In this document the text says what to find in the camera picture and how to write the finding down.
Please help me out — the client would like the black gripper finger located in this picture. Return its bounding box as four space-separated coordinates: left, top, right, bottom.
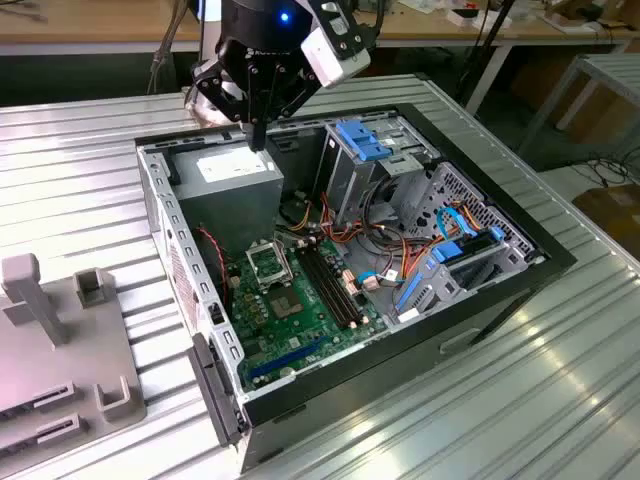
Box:
191 58 265 153
263 63 322 152

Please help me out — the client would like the metal socket cover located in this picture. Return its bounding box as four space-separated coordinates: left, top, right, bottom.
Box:
244 238 294 291

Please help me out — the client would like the CPU socket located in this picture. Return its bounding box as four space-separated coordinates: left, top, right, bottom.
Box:
268 285 307 322

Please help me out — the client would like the blue plastic latch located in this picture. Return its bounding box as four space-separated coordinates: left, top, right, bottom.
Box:
335 119 397 164

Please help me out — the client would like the grey metal disk bay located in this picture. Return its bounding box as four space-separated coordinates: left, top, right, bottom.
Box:
313 110 441 236

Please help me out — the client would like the grey power supply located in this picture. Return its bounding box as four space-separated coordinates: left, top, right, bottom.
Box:
167 139 286 261

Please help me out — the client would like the metal locking lever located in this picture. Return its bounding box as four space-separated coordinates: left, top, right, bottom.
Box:
274 232 299 289

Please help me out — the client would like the grey perforated disk cage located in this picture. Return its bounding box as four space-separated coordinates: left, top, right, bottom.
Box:
389 160 547 326

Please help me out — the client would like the black RAM slot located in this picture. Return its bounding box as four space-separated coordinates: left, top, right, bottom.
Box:
306 243 360 327
300 244 355 330
312 242 365 324
293 245 351 332

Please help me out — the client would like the black tripod stand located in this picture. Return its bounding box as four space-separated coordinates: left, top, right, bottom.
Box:
457 0 517 101

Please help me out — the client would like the blue disk carrier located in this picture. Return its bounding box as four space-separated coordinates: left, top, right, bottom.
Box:
430 225 505 265

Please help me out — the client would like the long wooden desk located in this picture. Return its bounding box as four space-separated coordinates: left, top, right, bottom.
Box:
0 0 640 57

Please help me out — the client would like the green motherboard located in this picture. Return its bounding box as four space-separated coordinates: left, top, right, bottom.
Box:
227 234 391 394

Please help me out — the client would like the blue expansion slot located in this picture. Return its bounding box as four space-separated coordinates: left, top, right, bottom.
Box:
248 334 330 380

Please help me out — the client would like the flat cardboard tray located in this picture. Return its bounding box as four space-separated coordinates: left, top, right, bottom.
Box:
535 8 601 35

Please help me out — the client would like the grey parts rack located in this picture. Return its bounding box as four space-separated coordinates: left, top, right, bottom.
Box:
0 252 149 459

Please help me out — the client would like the black open PC case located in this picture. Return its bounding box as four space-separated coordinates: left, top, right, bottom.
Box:
134 102 579 476

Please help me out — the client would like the brown cardboard box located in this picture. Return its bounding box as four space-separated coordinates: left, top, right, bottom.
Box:
571 183 640 251

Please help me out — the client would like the coloured power wire bundle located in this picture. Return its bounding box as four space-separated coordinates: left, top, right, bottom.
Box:
274 189 369 247
372 232 439 291

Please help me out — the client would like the red black twisted wire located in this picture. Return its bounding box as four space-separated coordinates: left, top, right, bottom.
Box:
194 225 234 307

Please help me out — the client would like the light blue data wire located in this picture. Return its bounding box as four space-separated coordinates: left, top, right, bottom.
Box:
435 205 484 240

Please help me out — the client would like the orange data wire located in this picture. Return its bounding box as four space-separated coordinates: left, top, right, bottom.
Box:
458 201 489 234

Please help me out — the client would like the blue plastic rail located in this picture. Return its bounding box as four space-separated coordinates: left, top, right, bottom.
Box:
394 259 437 314

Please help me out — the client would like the grey metal frame table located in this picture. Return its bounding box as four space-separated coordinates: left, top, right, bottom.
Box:
514 52 640 160

